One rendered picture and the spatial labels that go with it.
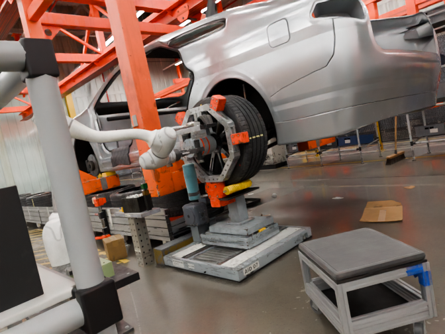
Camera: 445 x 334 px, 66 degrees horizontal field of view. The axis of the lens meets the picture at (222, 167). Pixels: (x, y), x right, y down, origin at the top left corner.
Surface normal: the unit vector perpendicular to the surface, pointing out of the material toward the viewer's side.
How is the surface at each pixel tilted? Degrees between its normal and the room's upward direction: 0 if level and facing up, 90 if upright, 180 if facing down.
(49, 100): 90
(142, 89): 90
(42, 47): 90
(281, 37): 90
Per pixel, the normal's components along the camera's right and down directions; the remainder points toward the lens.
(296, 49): -0.70, 0.20
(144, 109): 0.69, -0.07
